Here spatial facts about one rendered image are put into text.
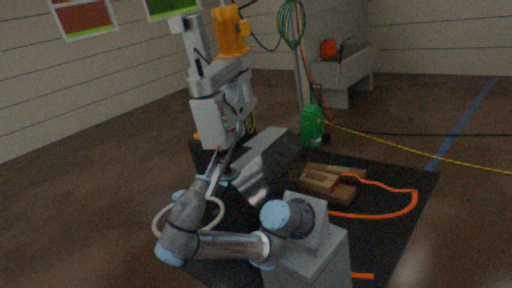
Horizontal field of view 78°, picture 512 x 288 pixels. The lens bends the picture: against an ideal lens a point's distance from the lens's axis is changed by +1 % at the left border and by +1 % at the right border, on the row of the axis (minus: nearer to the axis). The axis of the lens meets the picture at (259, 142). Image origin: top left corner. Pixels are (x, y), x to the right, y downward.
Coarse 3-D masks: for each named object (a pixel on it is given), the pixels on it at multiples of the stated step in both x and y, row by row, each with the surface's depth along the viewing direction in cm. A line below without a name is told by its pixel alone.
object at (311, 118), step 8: (320, 88) 430; (320, 96) 434; (320, 104) 438; (304, 112) 446; (312, 112) 434; (320, 112) 438; (304, 120) 446; (312, 120) 437; (320, 120) 440; (304, 128) 448; (312, 128) 439; (320, 128) 447; (304, 136) 453; (312, 136) 443; (320, 136) 451; (328, 136) 454; (304, 144) 459; (312, 144) 446
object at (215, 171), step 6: (234, 144) 270; (216, 150) 265; (228, 150) 261; (216, 156) 263; (228, 156) 259; (210, 168) 253; (216, 168) 255; (222, 168) 248; (210, 174) 252; (216, 174) 250; (222, 174) 248; (216, 180) 239; (210, 186) 242; (216, 186) 238; (210, 192) 231
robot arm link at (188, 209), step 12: (204, 180) 169; (192, 192) 121; (204, 192) 144; (180, 204) 115; (192, 204) 116; (204, 204) 121; (168, 216) 116; (180, 216) 112; (192, 216) 114; (192, 228) 113
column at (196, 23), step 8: (192, 16) 315; (200, 16) 324; (192, 24) 316; (200, 24) 322; (200, 32) 319; (184, 40) 324; (192, 40) 323; (200, 40) 322; (192, 48) 327; (200, 48) 325; (208, 48) 338; (192, 56) 331; (200, 56) 329; (208, 56) 336; (192, 64) 335; (208, 64) 334
